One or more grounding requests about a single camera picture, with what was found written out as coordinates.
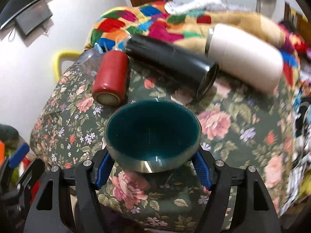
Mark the teal green cup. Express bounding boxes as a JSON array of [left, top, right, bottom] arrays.
[[105, 99, 201, 174]]

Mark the red thermos bottle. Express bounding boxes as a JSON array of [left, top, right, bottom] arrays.
[[92, 50, 129, 106]]

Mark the black thermos tumbler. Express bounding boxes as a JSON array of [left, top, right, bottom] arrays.
[[123, 34, 219, 100]]

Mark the beige thermos bottle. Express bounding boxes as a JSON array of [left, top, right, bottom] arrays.
[[205, 24, 283, 94]]

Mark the pile of clothes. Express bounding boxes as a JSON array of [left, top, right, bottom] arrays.
[[279, 19, 310, 78]]

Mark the colourful patchwork blanket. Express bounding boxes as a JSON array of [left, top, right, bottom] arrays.
[[84, 1, 300, 87]]

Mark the grey white crumpled sheet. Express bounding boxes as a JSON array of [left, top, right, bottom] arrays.
[[164, 0, 230, 15]]

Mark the wooden headboard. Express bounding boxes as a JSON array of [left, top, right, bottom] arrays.
[[284, 2, 311, 45]]

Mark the black wall-mounted device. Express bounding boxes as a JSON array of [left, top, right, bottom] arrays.
[[1, 0, 53, 38]]

